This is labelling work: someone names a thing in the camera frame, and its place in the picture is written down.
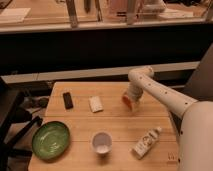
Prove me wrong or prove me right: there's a white plastic bottle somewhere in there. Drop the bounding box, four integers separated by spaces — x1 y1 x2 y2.
132 127 162 159

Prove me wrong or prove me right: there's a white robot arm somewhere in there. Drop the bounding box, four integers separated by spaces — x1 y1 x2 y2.
122 66 213 171

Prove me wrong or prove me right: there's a white paper sheet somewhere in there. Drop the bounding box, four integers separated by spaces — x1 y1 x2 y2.
0 8 30 24

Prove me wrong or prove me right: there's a green bowl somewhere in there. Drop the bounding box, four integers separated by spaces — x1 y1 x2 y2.
32 121 71 160

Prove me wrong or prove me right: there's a black rectangular block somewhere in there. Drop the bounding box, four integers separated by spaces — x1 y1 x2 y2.
63 92 73 109

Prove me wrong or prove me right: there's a white cup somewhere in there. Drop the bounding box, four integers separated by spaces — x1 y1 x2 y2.
91 132 112 156

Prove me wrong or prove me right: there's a black office chair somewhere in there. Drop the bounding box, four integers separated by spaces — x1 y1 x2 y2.
0 77 43 171

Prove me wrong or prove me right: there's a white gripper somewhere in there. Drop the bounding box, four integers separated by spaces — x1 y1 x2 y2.
122 83 143 112

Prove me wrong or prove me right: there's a metal table leg left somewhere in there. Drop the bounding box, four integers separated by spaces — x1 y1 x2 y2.
66 0 78 28

